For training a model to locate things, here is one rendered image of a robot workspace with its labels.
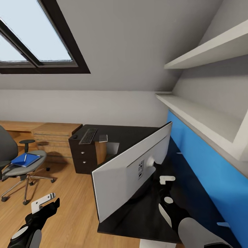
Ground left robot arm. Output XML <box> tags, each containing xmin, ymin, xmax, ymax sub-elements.
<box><xmin>7</xmin><ymin>193</ymin><xmax>60</xmax><ymax>248</ymax></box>

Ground swivel chair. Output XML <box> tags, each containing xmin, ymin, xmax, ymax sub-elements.
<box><xmin>0</xmin><ymin>126</ymin><xmax>55</xmax><ymax>205</ymax></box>

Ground notebook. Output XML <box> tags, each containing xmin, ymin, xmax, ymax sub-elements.
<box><xmin>99</xmin><ymin>135</ymin><xmax>108</xmax><ymax>142</ymax></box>

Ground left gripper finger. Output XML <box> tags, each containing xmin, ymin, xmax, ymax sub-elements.
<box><xmin>54</xmin><ymin>198</ymin><xmax>60</xmax><ymax>209</ymax></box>

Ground folder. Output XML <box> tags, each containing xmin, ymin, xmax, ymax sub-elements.
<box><xmin>11</xmin><ymin>153</ymin><xmax>41</xmax><ymax>167</ymax></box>

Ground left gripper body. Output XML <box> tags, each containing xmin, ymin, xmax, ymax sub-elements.
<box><xmin>25</xmin><ymin>202</ymin><xmax>57</xmax><ymax>224</ymax></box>

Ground monitor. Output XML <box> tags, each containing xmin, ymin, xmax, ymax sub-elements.
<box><xmin>90</xmin><ymin>121</ymin><xmax>173</xmax><ymax>223</ymax></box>

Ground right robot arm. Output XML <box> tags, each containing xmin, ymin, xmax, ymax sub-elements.
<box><xmin>151</xmin><ymin>176</ymin><xmax>233</xmax><ymax>248</ymax></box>

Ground keyboard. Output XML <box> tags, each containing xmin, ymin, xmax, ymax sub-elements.
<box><xmin>79</xmin><ymin>128</ymin><xmax>97</xmax><ymax>144</ymax></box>

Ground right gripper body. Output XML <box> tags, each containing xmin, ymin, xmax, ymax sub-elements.
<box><xmin>153</xmin><ymin>180</ymin><xmax>173</xmax><ymax>193</ymax></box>

